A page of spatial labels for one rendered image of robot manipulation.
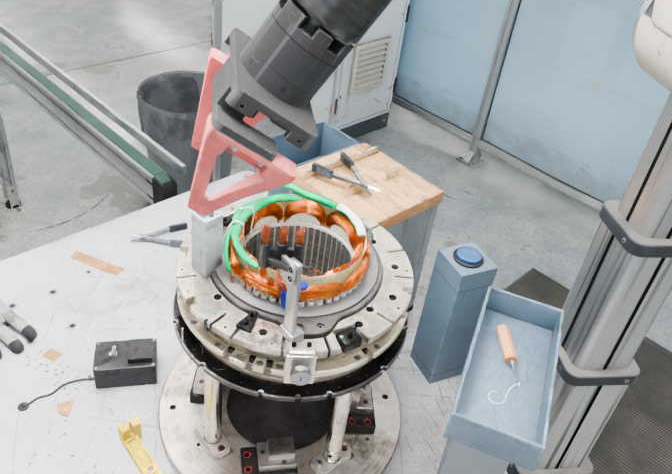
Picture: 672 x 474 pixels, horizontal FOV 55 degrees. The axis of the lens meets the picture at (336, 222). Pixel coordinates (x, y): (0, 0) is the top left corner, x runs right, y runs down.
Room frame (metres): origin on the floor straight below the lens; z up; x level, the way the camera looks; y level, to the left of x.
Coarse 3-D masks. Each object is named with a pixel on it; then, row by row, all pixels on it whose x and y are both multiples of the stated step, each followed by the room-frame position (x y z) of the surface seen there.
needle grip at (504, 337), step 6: (498, 330) 0.66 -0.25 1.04; (504, 330) 0.66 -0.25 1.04; (498, 336) 0.66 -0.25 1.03; (504, 336) 0.65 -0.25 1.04; (510, 336) 0.65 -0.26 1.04; (504, 342) 0.64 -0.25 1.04; (510, 342) 0.64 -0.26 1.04; (504, 348) 0.63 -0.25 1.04; (510, 348) 0.63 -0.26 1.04; (504, 354) 0.62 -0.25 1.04; (510, 354) 0.62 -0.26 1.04; (504, 360) 0.61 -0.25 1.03; (516, 360) 0.62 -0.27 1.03
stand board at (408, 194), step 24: (360, 144) 1.09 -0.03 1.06; (336, 168) 0.99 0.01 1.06; (360, 168) 1.00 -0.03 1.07; (384, 168) 1.01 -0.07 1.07; (336, 192) 0.91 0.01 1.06; (360, 192) 0.92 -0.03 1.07; (384, 192) 0.93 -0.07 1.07; (408, 192) 0.94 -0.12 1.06; (432, 192) 0.95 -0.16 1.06; (360, 216) 0.85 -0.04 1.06; (384, 216) 0.86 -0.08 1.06; (408, 216) 0.90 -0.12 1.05
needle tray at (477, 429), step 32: (480, 320) 0.65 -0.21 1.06; (512, 320) 0.70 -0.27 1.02; (544, 320) 0.69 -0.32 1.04; (480, 352) 0.63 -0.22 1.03; (544, 352) 0.65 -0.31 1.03; (480, 384) 0.57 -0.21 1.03; (512, 384) 0.58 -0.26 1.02; (544, 384) 0.59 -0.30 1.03; (480, 416) 0.52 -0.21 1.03; (512, 416) 0.53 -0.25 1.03; (544, 416) 0.51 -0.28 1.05; (448, 448) 0.55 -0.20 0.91; (480, 448) 0.47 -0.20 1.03; (512, 448) 0.46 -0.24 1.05; (544, 448) 0.46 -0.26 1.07
